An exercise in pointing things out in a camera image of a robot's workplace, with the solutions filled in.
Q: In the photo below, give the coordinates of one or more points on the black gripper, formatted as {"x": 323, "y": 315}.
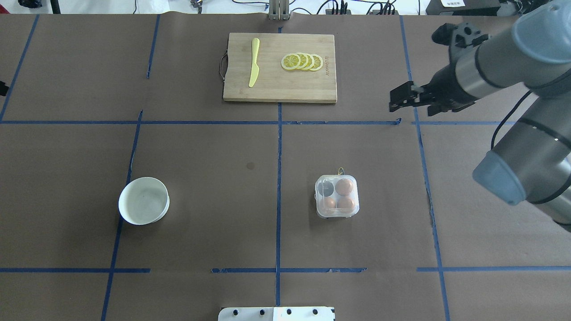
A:
{"x": 446, "y": 86}

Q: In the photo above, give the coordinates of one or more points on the clear plastic egg box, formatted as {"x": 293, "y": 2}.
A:
{"x": 325, "y": 187}

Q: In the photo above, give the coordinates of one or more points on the brown egg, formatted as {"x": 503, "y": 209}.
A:
{"x": 328, "y": 203}
{"x": 346, "y": 204}
{"x": 344, "y": 187}

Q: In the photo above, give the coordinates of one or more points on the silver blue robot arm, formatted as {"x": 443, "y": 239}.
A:
{"x": 529, "y": 157}

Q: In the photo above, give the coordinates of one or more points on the yellow lemon slices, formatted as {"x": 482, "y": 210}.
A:
{"x": 302, "y": 61}

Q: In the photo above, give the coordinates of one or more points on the wooden cutting board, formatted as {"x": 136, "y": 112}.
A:
{"x": 274, "y": 84}

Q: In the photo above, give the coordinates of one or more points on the yellow plastic knife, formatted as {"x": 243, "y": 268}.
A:
{"x": 254, "y": 72}

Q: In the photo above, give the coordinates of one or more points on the white bowl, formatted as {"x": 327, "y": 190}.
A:
{"x": 144, "y": 201}

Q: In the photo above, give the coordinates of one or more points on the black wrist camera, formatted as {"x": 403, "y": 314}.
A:
{"x": 459, "y": 38}

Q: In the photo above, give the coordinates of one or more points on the aluminium frame post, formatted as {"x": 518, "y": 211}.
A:
{"x": 279, "y": 10}

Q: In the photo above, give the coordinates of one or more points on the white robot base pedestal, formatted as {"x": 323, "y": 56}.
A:
{"x": 292, "y": 313}

